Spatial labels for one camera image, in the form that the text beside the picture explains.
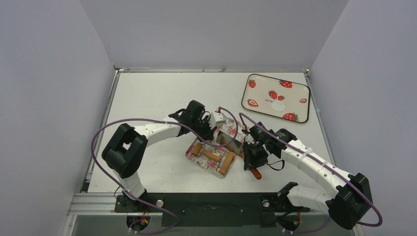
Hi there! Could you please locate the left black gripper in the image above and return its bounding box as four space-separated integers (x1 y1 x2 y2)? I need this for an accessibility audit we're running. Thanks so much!
191 116 217 143

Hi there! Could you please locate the metal spatula wooden handle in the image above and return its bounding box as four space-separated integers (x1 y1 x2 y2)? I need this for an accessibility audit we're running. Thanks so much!
216 131 262 180

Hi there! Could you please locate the floral pattern tray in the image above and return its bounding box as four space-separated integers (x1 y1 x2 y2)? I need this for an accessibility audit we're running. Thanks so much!
185 118 245 178

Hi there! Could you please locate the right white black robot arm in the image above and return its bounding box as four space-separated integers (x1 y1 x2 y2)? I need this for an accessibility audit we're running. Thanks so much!
243 122 373 230

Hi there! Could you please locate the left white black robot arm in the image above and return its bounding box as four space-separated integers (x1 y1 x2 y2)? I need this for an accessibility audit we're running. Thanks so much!
101 100 224 211

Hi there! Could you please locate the flat round dumpling wrapper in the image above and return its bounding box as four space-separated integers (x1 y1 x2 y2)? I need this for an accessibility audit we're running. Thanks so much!
271 100 286 112

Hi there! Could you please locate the strawberry pattern tray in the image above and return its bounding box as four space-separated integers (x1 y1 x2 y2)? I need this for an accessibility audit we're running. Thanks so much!
241 74 311 123

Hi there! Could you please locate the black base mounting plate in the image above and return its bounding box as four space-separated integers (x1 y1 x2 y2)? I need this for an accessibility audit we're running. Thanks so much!
114 192 310 228

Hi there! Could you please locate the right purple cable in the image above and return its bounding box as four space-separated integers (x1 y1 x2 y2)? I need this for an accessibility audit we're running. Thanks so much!
239 113 383 235

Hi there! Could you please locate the purple cable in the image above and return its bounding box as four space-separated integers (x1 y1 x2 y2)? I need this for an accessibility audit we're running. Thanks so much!
90 106 240 236
239 113 383 235

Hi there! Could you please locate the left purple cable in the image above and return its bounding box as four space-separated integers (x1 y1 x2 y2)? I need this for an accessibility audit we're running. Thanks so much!
90 106 240 236

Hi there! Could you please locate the aluminium front rail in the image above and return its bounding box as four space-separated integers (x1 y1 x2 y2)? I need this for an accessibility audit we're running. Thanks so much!
69 190 337 215

